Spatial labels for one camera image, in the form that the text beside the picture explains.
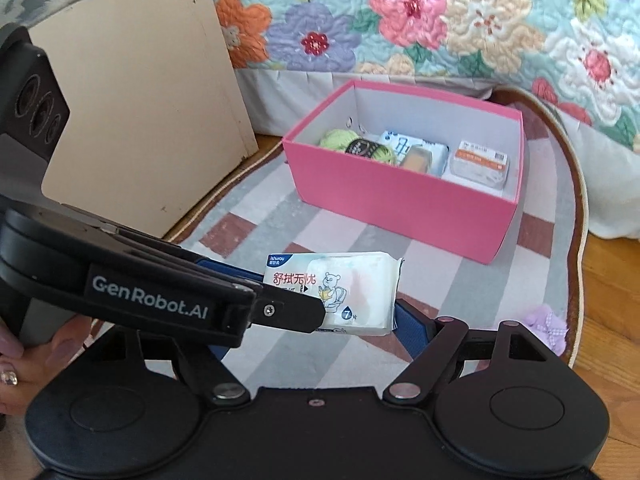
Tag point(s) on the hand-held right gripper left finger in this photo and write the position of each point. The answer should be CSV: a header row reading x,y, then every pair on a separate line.
x,y
217,351

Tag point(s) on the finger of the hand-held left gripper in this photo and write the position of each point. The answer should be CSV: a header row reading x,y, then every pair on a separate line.
x,y
285,312
227,271

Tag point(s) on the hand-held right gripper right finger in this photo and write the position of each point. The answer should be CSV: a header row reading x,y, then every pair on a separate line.
x,y
411,326

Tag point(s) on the white tissue pack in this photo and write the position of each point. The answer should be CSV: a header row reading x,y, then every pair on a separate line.
x,y
360,285

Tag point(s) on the pink cardboard box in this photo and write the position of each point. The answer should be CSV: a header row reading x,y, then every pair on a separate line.
x,y
400,200

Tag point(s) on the beige foundation bottle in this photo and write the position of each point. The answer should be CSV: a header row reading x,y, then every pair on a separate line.
x,y
416,159

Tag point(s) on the green yarn ball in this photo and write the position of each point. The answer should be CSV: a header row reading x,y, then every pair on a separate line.
x,y
337,140

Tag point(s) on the clear box with orange label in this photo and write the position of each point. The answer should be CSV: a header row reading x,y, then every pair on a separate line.
x,y
477,165

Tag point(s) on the blue wet wipes pack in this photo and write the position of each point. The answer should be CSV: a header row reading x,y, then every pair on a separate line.
x,y
395,142

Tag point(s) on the person's left hand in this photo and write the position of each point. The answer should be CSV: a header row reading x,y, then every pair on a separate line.
x,y
45,360

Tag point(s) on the checkered rug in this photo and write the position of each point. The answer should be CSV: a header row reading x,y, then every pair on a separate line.
x,y
320,240

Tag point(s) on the purple plush toy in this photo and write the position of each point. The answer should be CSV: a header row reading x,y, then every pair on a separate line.
x,y
547,327

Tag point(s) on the floral quilt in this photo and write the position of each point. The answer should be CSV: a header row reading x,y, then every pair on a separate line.
x,y
450,15

